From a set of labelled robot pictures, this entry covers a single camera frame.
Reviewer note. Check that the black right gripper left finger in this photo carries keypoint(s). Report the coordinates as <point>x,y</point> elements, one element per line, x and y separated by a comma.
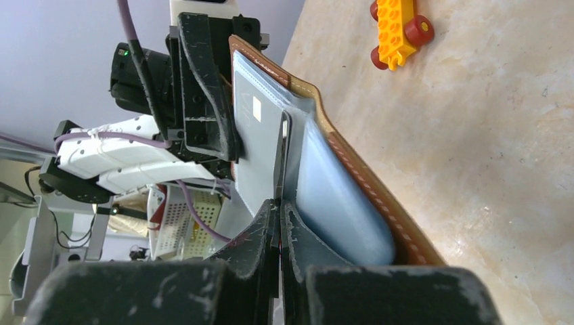
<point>234,286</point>

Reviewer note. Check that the brown leather card holder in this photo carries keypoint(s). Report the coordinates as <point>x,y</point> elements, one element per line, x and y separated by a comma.
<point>337,195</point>

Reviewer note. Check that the yellow toy car block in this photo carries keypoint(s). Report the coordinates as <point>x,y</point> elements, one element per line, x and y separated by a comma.
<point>402,31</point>

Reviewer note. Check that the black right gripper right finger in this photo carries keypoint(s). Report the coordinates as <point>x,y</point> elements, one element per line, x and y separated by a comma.
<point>320,287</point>

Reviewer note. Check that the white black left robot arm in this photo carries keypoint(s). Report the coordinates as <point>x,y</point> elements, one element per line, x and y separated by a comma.
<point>93,164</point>

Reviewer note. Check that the black VIP credit card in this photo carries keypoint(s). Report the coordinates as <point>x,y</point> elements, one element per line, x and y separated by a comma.
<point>281,156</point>

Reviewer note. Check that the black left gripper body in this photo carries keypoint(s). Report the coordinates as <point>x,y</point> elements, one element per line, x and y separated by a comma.
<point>219,168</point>

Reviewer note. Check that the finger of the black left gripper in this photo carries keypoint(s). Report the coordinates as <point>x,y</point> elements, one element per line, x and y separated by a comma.
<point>205,71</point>

